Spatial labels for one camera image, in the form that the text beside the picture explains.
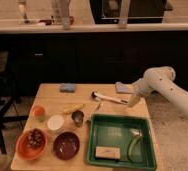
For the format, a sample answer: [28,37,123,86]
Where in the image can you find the white handled dish brush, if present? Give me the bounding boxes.
[91,91,128,105]

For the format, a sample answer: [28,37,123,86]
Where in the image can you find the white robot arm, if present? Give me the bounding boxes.
[128,66,188,117]

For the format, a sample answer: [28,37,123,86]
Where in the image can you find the green plastic tray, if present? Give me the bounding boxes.
[87,114,157,171]

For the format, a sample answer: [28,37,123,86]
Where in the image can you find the green banana-shaped toy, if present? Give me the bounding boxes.
[128,134,142,160]

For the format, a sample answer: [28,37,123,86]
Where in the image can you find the metal spoon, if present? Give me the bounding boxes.
[87,101,105,122]

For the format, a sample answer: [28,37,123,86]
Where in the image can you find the metal cup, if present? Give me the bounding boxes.
[72,110,84,127]

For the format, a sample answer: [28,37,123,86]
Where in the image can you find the blue sponge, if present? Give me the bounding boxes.
[59,83,76,93]

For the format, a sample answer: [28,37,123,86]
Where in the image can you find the dark red bowl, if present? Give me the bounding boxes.
[53,132,80,160]

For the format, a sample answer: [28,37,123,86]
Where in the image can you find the black appliance on counter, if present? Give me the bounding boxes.
[89,0,173,25]

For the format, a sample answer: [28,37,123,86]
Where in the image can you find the orange topped small cup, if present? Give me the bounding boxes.
[32,105,45,122]

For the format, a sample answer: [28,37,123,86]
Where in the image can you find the dark cabinet counter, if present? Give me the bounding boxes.
[0,31,188,95]

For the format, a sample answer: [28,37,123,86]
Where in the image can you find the orange bowl with food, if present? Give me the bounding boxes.
[16,128,47,160]

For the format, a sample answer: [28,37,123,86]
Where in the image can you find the black office chair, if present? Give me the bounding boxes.
[0,49,30,153]

